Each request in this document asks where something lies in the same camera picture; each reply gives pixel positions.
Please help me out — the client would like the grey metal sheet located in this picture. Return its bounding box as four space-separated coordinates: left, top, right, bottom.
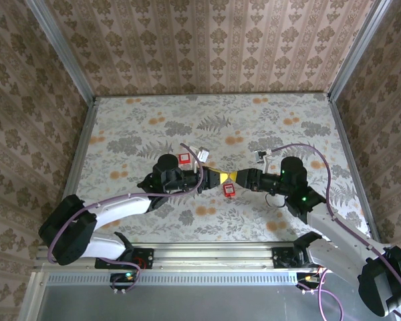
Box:
18 270 401 321

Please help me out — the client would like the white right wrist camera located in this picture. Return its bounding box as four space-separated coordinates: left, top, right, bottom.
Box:
253 148 273 175

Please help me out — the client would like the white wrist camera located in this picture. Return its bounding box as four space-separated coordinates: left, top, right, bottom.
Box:
190 146 211 172
253 148 273 175

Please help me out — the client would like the thin black wrist wire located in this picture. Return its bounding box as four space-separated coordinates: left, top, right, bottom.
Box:
265 195 287 209

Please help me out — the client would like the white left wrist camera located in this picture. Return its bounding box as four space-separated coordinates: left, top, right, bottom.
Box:
190 146 211 172

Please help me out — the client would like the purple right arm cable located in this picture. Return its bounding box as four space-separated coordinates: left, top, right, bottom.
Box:
269 143 401 321

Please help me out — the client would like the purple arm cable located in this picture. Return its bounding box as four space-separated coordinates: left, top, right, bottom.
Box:
46 142 207 295
269 143 401 321

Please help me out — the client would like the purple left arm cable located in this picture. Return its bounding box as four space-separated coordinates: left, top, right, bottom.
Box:
46 142 207 295

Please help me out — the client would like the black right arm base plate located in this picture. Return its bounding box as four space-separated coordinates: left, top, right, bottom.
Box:
270 246 321 269

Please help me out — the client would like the aluminium table side rail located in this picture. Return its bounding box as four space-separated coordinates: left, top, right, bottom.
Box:
327 93 384 243
48 96 100 245

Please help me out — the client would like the aluminium table end rail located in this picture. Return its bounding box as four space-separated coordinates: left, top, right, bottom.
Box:
93 92 331 99

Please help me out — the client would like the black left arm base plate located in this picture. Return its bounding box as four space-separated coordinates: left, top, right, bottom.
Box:
94 247 154 270

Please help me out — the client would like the slotted grey cable duct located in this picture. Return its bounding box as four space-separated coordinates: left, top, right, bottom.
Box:
45 272 300 287

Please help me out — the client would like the aluminium frame post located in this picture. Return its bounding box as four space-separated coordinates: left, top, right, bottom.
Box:
25 0 98 101
327 0 394 101

